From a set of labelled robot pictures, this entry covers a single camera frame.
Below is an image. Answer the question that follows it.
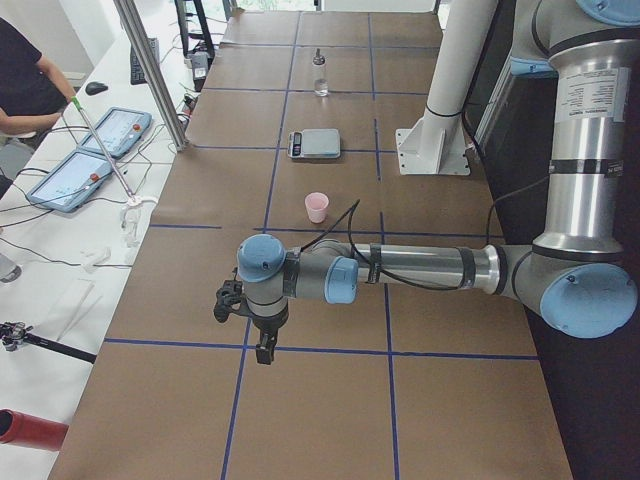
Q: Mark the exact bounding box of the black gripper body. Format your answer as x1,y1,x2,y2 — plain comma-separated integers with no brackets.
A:
252,317,278,351

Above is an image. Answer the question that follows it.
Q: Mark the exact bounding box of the pink plastic cup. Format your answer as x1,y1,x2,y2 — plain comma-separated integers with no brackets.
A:
304,192,329,224

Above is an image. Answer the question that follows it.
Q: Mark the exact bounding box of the clear glass sauce dispenser bottle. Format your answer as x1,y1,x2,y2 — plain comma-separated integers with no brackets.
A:
312,48,329,97

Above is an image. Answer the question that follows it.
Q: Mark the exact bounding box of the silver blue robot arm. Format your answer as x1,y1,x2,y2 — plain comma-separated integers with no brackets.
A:
214,1,639,364

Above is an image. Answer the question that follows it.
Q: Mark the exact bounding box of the silver digital kitchen scale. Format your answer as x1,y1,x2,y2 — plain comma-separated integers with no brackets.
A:
287,128,341,160

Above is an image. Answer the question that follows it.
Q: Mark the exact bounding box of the reacher stick with green tip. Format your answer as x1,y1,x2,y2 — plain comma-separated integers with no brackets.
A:
71,96,137,206

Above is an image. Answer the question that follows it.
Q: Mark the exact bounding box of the black tripod rod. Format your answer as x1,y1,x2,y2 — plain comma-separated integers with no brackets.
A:
1,322,97,364

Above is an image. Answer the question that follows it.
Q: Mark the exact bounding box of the lower blue teach pendant tablet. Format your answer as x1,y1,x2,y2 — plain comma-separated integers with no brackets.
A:
26,150,113,213

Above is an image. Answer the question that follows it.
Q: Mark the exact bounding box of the blue teach pendant tablet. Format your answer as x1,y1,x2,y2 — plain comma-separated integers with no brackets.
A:
94,107,152,159
26,150,113,213

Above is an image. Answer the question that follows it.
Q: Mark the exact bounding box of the upper blue teach pendant tablet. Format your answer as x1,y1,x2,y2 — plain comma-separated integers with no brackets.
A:
94,107,152,159

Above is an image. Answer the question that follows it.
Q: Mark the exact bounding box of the red cylinder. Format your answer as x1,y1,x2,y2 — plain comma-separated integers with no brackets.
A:
1,409,69,451

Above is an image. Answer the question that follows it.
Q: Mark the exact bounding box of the black keyboard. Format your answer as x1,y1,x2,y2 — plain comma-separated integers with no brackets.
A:
130,37,160,85

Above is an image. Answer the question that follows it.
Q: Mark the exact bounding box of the black computer mouse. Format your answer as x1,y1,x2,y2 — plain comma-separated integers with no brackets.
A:
85,81,108,96

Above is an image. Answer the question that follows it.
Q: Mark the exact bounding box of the seated person in black shirt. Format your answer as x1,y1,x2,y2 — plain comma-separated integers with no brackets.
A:
1,20,76,137

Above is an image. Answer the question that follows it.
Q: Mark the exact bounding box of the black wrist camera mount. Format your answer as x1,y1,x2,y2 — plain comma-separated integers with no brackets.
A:
213,280,250,323

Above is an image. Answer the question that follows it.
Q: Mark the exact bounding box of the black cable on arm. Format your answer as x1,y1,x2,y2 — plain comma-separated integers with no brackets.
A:
299,198,546,291

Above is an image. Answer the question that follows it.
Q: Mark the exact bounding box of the white camera pole with base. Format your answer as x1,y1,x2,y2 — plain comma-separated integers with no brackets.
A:
396,0,498,176

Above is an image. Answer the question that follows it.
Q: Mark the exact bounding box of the aluminium frame post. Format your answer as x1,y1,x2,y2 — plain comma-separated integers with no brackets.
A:
114,0,188,152

